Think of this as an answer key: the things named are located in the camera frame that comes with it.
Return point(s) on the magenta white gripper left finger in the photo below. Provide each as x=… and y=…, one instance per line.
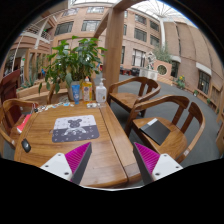
x=70, y=166

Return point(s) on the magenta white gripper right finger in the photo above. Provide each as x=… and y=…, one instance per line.
x=154, y=166

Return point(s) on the grey cartoon mouse pad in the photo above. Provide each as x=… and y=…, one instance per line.
x=77, y=128

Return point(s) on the black computer mouse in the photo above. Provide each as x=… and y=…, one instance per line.
x=26, y=146

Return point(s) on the black notebook on chair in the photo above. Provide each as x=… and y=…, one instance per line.
x=156, y=131

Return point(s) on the near right wooden chair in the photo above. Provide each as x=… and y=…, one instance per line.
x=176, y=142

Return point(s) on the wooden chair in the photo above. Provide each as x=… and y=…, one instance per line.
x=176, y=142
x=148, y=89
x=11, y=108

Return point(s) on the small packets on table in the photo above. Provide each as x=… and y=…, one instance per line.
x=54, y=106

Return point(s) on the red book on chair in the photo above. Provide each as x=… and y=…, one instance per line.
x=22, y=125

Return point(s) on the blue tube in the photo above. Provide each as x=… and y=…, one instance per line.
x=75, y=92

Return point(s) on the far right wooden chair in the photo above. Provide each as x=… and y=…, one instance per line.
x=148, y=89

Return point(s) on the clear hand sanitizer pump bottle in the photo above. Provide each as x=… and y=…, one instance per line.
x=101, y=92

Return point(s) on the left wooden chair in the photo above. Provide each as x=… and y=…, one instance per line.
x=11, y=108

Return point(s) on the yellow liquid bottle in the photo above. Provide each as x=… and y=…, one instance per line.
x=87, y=90

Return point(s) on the green potted plant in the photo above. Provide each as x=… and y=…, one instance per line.
x=67, y=65

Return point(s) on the wooden pillar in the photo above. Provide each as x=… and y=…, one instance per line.
x=113, y=23

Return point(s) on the white statue on pedestal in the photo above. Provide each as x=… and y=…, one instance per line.
x=148, y=71

